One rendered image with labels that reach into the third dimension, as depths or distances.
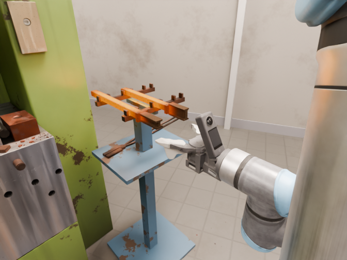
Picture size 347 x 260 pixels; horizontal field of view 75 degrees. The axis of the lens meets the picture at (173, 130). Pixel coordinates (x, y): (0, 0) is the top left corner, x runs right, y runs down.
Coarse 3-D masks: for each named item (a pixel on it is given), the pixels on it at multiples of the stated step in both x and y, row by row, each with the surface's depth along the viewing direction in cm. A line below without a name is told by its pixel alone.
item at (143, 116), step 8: (96, 96) 99; (104, 96) 94; (112, 104) 90; (120, 104) 86; (128, 104) 86; (136, 112) 78; (144, 112) 78; (136, 120) 78; (144, 120) 78; (152, 120) 73; (160, 120) 73
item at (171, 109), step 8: (128, 88) 105; (136, 96) 97; (144, 96) 94; (160, 104) 87; (168, 104) 84; (176, 104) 83; (168, 112) 85; (176, 112) 83; (184, 112) 80; (184, 120) 81
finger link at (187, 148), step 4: (172, 144) 60; (176, 144) 60; (188, 144) 60; (172, 148) 61; (176, 148) 60; (180, 148) 59; (184, 148) 59; (188, 148) 59; (192, 148) 59; (184, 152) 59; (188, 152) 59
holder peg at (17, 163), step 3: (15, 159) 75; (18, 159) 75; (15, 162) 74; (18, 162) 74; (21, 162) 74; (15, 165) 73; (18, 165) 73; (21, 165) 74; (24, 165) 74; (18, 168) 73; (21, 168) 74; (24, 168) 75
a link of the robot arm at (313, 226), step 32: (320, 0) 11; (320, 64) 14; (320, 96) 13; (320, 128) 13; (320, 160) 13; (320, 192) 13; (288, 224) 16; (320, 224) 13; (288, 256) 15; (320, 256) 13
